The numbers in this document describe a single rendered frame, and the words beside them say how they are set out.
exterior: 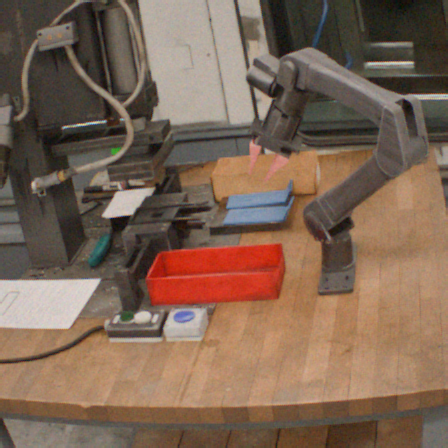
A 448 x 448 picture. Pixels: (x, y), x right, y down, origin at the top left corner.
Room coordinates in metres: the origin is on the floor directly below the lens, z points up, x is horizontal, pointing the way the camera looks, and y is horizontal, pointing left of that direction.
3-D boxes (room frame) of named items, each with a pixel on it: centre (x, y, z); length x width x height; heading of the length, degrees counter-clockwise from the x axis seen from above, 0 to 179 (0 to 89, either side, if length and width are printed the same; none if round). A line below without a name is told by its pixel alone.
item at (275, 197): (1.82, -0.09, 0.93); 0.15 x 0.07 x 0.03; 79
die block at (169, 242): (1.70, 0.14, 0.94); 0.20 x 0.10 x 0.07; 166
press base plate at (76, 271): (1.74, 0.21, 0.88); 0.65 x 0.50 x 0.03; 166
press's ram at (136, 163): (1.70, 0.21, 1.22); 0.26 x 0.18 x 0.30; 76
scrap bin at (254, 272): (1.46, 0.03, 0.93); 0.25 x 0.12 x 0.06; 76
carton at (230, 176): (1.93, -0.12, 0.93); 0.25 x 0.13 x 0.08; 76
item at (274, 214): (1.73, -0.08, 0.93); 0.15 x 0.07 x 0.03; 72
